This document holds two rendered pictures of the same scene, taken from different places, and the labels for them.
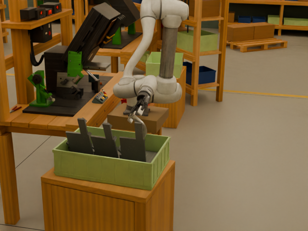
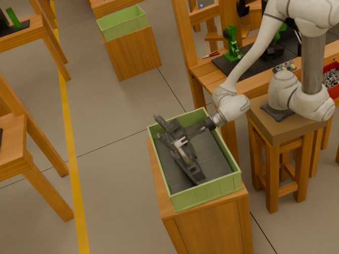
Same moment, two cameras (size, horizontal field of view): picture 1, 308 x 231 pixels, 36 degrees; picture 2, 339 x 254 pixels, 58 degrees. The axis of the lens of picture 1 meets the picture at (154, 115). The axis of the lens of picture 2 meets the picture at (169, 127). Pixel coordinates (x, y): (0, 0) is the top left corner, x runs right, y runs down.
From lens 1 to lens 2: 2.36 m
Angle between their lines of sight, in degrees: 63
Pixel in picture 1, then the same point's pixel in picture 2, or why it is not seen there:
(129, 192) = (161, 201)
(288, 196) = not seen: outside the picture
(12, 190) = not seen: hidden behind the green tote
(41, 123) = (205, 81)
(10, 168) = (198, 101)
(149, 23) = (265, 25)
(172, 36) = (307, 47)
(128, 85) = (217, 98)
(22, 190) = not seen: hidden behind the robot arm
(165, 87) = (300, 103)
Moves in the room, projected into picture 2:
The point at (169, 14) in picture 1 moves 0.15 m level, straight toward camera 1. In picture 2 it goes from (298, 17) to (271, 32)
